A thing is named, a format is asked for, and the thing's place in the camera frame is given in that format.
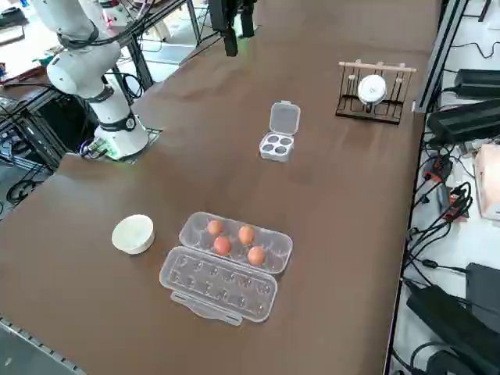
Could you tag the white cup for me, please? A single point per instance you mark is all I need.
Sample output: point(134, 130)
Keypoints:
point(372, 89)

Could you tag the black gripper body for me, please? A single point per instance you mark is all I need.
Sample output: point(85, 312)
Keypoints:
point(222, 13)

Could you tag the red black power strip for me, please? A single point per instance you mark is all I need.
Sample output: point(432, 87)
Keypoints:
point(453, 203)
point(437, 168)

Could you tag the white bowl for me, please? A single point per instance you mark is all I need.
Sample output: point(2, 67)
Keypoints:
point(133, 234)

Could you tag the black power brick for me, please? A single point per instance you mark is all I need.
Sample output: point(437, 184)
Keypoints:
point(484, 289)
point(449, 324)
point(465, 121)
point(478, 83)

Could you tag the transparent twelve-slot egg tray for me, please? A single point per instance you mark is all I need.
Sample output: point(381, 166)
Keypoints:
point(218, 289)

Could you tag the pale pink box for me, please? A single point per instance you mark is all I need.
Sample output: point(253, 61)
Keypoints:
point(488, 183)

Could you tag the brown egg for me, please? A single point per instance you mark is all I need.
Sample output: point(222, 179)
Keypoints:
point(256, 256)
point(222, 245)
point(215, 227)
point(246, 234)

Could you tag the aluminium frame post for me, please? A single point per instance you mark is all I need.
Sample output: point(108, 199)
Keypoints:
point(437, 58)

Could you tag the grey aluminium frame rail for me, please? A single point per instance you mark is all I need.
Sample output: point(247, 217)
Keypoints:
point(35, 343)

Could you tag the small four-slot egg tray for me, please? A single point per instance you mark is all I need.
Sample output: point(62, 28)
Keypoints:
point(285, 117)

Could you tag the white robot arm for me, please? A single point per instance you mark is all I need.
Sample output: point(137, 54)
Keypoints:
point(78, 74)

